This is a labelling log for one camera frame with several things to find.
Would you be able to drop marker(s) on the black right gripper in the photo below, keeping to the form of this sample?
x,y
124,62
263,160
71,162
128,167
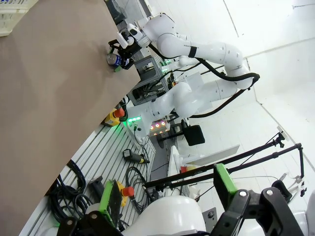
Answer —
x,y
129,50

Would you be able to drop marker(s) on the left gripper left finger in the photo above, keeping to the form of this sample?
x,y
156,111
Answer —
x,y
110,201

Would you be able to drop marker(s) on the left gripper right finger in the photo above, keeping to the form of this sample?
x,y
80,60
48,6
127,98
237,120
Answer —
x,y
225,182

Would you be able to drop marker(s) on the blue silver drink can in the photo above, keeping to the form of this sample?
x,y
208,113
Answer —
x,y
112,59

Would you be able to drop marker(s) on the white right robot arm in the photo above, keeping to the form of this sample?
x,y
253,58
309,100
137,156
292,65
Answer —
x,y
209,49

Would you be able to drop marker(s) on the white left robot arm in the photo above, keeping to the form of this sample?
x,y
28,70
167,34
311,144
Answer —
x,y
167,214

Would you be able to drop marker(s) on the yellow emergency stop button box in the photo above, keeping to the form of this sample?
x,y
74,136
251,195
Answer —
x,y
128,191
112,120

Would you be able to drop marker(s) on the white panel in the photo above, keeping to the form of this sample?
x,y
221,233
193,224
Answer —
x,y
216,156

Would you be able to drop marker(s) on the grey equipment rack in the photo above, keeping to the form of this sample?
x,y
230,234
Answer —
x,y
145,66

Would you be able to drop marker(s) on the black handheld scanner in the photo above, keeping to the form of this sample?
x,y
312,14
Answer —
x,y
128,154

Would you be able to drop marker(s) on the black office chair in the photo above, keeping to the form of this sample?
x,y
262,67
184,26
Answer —
x,y
195,134

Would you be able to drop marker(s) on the aluminium profile robot platform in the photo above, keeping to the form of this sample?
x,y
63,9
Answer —
x,y
108,145

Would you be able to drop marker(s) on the white box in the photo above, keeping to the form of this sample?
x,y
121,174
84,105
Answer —
x,y
194,78

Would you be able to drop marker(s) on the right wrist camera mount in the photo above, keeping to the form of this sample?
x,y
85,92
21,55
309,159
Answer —
x,y
123,39

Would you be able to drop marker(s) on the black camera stand pole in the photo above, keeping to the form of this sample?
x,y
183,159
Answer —
x,y
172,177
192,180

